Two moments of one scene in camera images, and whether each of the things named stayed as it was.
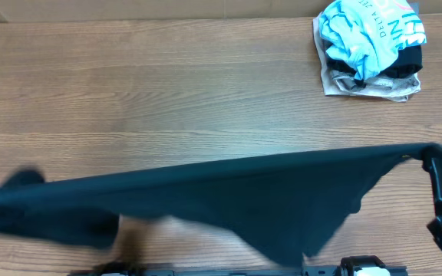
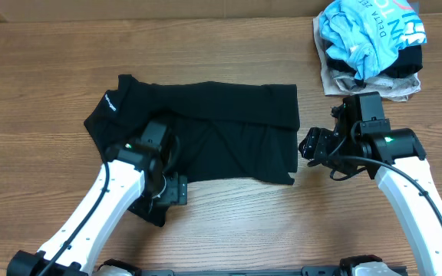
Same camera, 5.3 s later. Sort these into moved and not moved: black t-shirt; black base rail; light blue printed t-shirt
Moved: black t-shirt
Not moved: black base rail; light blue printed t-shirt
